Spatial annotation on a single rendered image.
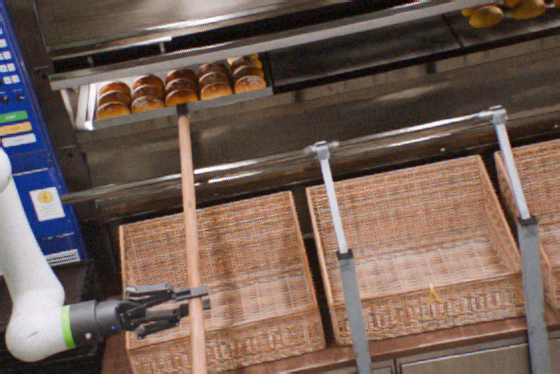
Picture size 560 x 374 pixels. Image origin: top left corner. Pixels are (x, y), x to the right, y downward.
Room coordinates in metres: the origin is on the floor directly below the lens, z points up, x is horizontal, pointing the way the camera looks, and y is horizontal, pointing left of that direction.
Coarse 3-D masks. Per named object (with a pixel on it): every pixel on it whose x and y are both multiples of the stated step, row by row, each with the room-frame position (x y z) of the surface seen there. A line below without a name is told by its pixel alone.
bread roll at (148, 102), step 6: (144, 96) 3.04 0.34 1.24; (150, 96) 3.03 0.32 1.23; (138, 102) 3.02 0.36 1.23; (144, 102) 3.01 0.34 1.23; (150, 102) 3.01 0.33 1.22; (156, 102) 3.02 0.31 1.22; (162, 102) 3.03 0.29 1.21; (132, 108) 3.02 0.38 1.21; (138, 108) 3.01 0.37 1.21; (144, 108) 3.01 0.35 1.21; (150, 108) 3.01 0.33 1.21
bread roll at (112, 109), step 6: (114, 102) 3.03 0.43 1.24; (120, 102) 3.04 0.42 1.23; (102, 108) 3.02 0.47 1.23; (108, 108) 3.02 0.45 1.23; (114, 108) 3.01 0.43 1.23; (120, 108) 3.02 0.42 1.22; (126, 108) 3.02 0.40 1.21; (102, 114) 3.01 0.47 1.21; (108, 114) 3.01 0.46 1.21; (114, 114) 3.01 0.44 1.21; (120, 114) 3.01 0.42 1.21
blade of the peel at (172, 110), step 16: (128, 80) 3.30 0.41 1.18; (96, 96) 3.22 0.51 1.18; (224, 96) 3.00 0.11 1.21; (240, 96) 3.00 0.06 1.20; (256, 96) 3.00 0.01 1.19; (96, 112) 3.10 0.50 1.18; (144, 112) 2.99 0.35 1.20; (160, 112) 3.00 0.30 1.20; (176, 112) 3.00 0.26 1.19; (96, 128) 2.99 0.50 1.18
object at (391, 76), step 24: (480, 48) 3.02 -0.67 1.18; (504, 48) 3.00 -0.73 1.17; (528, 48) 3.00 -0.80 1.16; (360, 72) 3.03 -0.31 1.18; (384, 72) 3.00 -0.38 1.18; (408, 72) 3.00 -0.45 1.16; (432, 72) 3.00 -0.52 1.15; (288, 96) 3.00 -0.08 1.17; (312, 96) 3.00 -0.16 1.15; (168, 120) 3.00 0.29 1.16; (192, 120) 3.00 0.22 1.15
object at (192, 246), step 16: (192, 176) 2.55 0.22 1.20; (192, 192) 2.46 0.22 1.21; (192, 208) 2.37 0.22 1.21; (192, 224) 2.29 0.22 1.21; (192, 240) 2.22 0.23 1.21; (192, 256) 2.15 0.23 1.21; (192, 272) 2.08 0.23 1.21; (192, 304) 1.96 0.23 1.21; (192, 320) 1.90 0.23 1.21; (192, 336) 1.85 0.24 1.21; (192, 352) 1.80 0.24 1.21; (192, 368) 1.75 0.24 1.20
